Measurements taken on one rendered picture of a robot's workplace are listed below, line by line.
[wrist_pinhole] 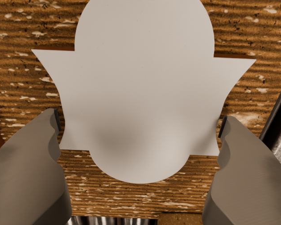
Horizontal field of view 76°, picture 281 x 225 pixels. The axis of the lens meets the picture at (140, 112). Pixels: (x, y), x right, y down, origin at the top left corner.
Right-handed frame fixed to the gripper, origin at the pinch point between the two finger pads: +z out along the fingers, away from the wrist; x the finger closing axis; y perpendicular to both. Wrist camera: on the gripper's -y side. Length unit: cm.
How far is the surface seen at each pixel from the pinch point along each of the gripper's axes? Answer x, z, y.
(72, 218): -8.6, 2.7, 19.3
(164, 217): 3.0, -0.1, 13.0
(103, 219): -4.2, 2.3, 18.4
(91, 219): -6.0, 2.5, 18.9
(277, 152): 13.6, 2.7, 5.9
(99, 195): -3.8, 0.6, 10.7
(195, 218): 6.3, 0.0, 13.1
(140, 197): 0.3, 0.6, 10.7
